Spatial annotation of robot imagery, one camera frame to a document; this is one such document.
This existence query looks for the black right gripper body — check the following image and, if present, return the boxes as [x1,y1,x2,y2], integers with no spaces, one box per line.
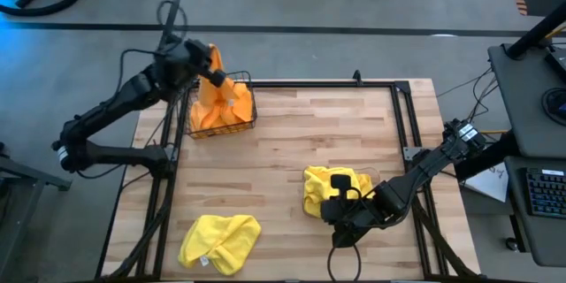
[319,173,384,249]

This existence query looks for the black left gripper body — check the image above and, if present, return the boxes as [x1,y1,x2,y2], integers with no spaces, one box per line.
[176,38,227,89]

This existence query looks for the orange microfiber towel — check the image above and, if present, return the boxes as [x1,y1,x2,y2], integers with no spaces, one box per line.
[188,99,231,139]
[225,81,256,126]
[196,42,242,119]

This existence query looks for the yellow towel with white tag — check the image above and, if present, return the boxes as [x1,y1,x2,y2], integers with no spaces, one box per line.
[178,214,263,277]

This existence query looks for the clear plastic bin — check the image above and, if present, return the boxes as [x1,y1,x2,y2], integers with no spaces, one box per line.
[302,165,382,220]

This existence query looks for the white paper sheet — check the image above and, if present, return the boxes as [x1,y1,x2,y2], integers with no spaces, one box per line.
[463,145,510,203]

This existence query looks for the black desk leg beam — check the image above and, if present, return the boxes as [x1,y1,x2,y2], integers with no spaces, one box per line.
[454,131,521,183]

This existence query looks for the grey keyboard desk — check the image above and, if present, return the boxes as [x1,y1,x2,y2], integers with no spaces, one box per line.
[503,156,566,268]

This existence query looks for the black backlit keyboard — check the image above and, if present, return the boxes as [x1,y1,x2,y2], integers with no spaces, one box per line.
[524,167,566,220]

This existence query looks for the grey desk top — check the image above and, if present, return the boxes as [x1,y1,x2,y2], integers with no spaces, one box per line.
[487,42,566,160]

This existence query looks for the round black puck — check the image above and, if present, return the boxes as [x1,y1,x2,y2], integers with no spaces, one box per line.
[541,87,566,126]

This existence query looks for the black desk device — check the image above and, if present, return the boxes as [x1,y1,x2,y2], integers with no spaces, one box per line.
[544,46,566,81]

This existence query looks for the black desk pole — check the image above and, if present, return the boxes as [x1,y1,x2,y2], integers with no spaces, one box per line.
[505,2,566,61]

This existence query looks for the black wire basket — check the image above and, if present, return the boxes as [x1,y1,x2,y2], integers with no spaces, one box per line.
[183,70,259,141]

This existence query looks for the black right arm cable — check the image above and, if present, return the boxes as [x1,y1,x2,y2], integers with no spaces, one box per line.
[326,242,363,283]

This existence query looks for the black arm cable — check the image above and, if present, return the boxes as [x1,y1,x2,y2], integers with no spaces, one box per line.
[326,242,363,283]
[115,0,190,98]

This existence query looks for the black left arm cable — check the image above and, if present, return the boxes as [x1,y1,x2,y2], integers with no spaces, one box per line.
[115,0,190,98]

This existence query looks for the black floor cable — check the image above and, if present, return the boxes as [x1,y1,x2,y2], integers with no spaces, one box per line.
[444,74,501,142]
[436,66,494,98]

